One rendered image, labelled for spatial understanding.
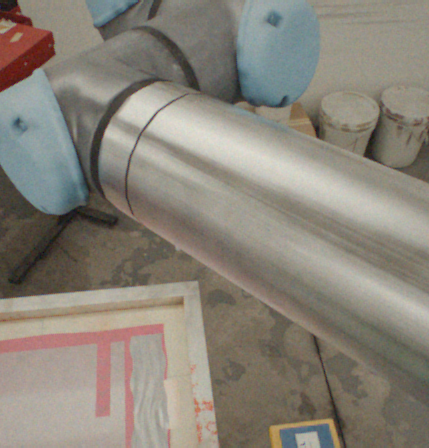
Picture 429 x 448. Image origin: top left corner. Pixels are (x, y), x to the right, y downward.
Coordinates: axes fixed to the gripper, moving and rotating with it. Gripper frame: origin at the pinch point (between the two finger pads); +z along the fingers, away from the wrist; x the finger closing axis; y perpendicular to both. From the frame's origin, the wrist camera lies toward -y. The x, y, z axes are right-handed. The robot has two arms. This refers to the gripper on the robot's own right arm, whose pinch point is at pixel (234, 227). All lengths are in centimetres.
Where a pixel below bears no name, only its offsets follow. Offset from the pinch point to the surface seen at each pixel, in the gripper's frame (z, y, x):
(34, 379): 39, -10, -54
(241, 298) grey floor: 149, -90, -23
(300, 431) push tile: 54, 8, -2
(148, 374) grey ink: 46, -8, -30
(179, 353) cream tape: 49, -12, -24
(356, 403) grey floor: 160, -35, 13
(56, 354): 41, -15, -50
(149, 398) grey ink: 46, -3, -30
